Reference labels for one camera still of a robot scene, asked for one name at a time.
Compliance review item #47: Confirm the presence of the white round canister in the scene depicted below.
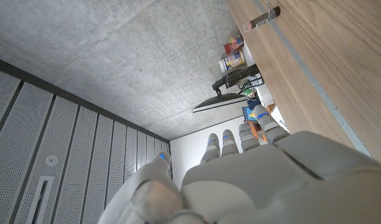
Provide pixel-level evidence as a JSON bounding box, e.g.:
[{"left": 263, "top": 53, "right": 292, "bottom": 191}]
[{"left": 219, "top": 50, "right": 246, "bottom": 73}]

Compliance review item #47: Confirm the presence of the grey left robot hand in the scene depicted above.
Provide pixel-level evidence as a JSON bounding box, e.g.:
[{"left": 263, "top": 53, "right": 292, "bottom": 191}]
[{"left": 98, "top": 105, "right": 381, "bottom": 224}]

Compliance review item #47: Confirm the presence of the red snack bag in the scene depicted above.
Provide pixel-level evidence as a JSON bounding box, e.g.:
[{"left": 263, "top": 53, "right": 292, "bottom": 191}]
[{"left": 224, "top": 35, "right": 244, "bottom": 55}]

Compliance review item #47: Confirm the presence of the round white ceiling detector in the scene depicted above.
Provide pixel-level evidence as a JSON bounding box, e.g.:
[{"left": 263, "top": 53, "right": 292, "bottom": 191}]
[{"left": 45, "top": 154, "right": 59, "bottom": 167}]

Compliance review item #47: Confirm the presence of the brown lipstick tube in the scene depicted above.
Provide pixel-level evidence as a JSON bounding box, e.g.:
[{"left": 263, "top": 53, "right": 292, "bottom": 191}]
[{"left": 242, "top": 6, "right": 282, "bottom": 33}]

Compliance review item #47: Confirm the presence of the ceiling vent slot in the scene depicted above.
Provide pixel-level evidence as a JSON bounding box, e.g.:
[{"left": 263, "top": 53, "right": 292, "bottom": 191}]
[{"left": 25, "top": 176, "right": 54, "bottom": 224}]

